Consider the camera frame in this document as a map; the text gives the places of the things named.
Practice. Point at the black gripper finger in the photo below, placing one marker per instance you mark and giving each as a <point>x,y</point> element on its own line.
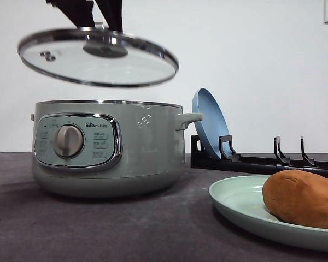
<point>112,10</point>
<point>78,11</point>

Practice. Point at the glass pot lid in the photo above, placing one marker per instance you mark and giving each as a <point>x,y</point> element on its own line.
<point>96,57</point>

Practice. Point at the green plate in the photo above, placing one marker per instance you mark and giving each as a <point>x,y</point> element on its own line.
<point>242,196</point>

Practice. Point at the brown potato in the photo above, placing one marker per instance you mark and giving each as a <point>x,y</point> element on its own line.
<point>297,197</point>

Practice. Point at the green electric steamer pot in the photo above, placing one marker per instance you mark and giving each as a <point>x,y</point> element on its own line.
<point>109,148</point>

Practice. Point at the blue plate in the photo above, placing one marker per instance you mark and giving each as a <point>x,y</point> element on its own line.
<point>213,124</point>

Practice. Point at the black dish rack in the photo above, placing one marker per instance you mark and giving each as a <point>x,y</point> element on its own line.
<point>228,159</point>

